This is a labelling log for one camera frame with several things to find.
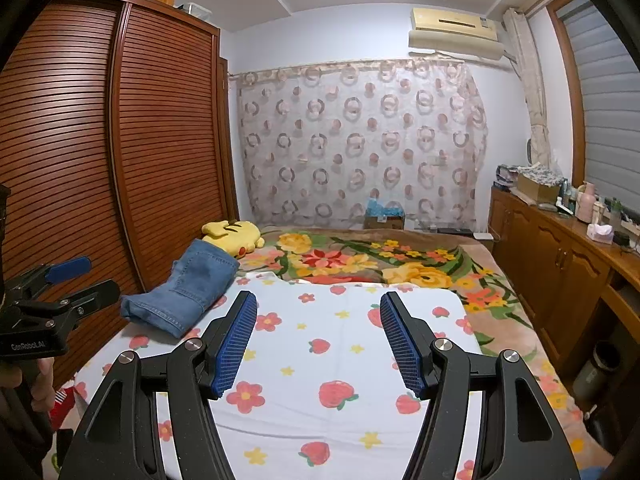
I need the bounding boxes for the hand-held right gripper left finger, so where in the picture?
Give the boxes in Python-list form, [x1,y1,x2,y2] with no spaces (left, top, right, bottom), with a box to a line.
[57,290,258,480]

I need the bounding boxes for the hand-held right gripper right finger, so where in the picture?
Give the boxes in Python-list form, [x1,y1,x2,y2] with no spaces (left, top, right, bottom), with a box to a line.
[380,291,583,480]

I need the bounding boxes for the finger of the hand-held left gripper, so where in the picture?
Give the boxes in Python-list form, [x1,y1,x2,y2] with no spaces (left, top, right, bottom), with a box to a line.
[10,256,92,297]
[55,280,121,326]

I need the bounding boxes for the blue denim pants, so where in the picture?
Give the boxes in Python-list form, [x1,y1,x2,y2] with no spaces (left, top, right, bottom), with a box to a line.
[120,238,241,338]

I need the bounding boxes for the person's left hand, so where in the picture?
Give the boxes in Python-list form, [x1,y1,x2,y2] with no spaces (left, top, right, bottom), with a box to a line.
[30,357,56,412]

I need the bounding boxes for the white strawberry print sheet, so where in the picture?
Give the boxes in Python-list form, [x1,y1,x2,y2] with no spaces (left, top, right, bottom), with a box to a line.
[75,272,486,480]

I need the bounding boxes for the floral blanket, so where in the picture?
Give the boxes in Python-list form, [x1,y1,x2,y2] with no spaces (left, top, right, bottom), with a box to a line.
[235,227,586,461]

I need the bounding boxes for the red striped cloth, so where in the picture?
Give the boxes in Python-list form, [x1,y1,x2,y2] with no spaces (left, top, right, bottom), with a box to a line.
[50,382,76,431]

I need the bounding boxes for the yellow plush toy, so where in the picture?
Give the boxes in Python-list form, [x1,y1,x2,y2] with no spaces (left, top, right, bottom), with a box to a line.
[201,219,266,260]

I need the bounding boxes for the brown louvered wooden wardrobe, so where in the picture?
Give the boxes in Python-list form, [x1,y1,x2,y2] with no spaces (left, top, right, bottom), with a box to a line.
[0,0,238,386]

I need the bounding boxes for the cardboard box with blue cloth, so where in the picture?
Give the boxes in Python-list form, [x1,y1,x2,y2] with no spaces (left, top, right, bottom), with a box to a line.
[364,199,405,231]

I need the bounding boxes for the wooden sideboard cabinet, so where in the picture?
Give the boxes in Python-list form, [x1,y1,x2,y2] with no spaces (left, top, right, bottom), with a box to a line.
[487,185,640,376]

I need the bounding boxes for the grey trash bin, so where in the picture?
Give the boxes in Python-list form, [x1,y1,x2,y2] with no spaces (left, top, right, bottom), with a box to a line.
[572,341,621,403]

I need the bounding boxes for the circle pattern sheer curtain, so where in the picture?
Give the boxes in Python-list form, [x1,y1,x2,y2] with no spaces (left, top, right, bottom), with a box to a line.
[235,57,488,228]

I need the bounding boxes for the cardboard box with clutter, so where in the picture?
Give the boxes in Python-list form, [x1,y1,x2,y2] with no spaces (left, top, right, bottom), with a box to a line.
[515,167,563,203]

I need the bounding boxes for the pink tissue box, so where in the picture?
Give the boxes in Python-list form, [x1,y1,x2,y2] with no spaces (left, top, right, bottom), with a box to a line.
[586,223,614,245]

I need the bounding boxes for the pink thermos flask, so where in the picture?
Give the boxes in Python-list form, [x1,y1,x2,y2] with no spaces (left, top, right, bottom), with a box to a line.
[575,182,598,223]

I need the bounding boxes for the beige tied window curtain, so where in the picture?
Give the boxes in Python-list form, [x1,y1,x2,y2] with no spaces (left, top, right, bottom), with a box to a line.
[502,7,553,168]

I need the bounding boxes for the grey window blind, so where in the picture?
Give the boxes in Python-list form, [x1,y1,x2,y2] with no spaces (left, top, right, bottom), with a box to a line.
[555,0,640,211]

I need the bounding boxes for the wall air conditioner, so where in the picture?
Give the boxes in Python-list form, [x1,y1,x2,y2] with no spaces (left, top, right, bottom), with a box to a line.
[407,7,503,61]

